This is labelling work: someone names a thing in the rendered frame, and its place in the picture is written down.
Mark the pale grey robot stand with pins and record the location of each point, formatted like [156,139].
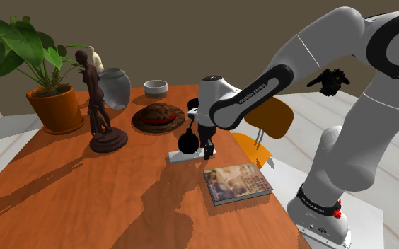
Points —
[361,220]

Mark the grey glass vase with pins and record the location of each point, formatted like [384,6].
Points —
[115,89]

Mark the brown hat with red band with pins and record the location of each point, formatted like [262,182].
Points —
[158,119]

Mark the orange chair with metal legs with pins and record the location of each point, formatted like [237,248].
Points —
[272,119]

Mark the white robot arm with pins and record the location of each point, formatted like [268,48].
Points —
[351,145]

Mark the brown wooden table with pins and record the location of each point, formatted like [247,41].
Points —
[82,200]

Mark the book with picture cover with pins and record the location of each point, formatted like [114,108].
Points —
[235,182]

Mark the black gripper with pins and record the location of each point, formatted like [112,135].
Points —
[207,132]

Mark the dark brown standing figure statue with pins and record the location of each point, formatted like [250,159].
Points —
[96,93]

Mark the white bowl with brown base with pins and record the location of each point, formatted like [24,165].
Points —
[155,88]

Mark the small white torso statuette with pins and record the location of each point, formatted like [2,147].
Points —
[97,60]

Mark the black shaggy object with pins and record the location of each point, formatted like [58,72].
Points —
[330,82]

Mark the green plant in orange pot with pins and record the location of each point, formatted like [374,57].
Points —
[56,108]

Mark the flat white box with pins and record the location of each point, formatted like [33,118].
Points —
[182,157]

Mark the black round ball with stem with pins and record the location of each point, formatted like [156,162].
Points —
[188,143]

